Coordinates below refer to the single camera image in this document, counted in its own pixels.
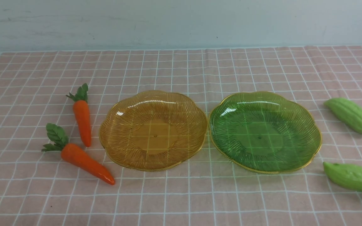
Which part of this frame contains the green ribbed plastic plate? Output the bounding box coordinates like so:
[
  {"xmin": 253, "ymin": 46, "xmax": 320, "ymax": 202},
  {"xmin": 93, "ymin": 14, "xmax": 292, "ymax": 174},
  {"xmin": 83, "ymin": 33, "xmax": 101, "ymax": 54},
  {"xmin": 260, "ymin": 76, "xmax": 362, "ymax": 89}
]
[{"xmin": 208, "ymin": 91, "xmax": 323, "ymax": 174}]

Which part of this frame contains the green toy gourd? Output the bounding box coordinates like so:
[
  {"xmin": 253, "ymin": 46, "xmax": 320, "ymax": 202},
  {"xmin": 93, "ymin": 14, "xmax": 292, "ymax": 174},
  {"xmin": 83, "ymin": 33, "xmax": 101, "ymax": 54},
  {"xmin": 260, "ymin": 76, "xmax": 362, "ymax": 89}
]
[
  {"xmin": 324, "ymin": 98, "xmax": 362, "ymax": 134},
  {"xmin": 323, "ymin": 162, "xmax": 362, "ymax": 192}
]

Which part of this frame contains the amber ribbed plastic plate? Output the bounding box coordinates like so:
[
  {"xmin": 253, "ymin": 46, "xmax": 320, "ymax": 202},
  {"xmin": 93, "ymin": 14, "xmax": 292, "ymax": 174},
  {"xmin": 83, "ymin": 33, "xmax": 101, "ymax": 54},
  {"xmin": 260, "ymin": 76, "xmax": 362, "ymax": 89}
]
[{"xmin": 99, "ymin": 90, "xmax": 208, "ymax": 171}]

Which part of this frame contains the pink checkered tablecloth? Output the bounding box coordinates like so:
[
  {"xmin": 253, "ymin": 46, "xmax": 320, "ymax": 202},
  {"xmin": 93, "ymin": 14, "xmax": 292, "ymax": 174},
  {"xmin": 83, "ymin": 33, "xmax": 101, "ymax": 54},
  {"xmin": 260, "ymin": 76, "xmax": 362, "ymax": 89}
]
[{"xmin": 0, "ymin": 46, "xmax": 362, "ymax": 226}]

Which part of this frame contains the orange toy carrot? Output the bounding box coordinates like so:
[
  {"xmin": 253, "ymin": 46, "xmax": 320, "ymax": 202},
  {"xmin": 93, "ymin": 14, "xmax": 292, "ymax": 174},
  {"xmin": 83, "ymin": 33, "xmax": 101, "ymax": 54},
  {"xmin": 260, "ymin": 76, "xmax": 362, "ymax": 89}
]
[
  {"xmin": 66, "ymin": 83, "xmax": 92, "ymax": 147},
  {"xmin": 42, "ymin": 123, "xmax": 115, "ymax": 186}
]

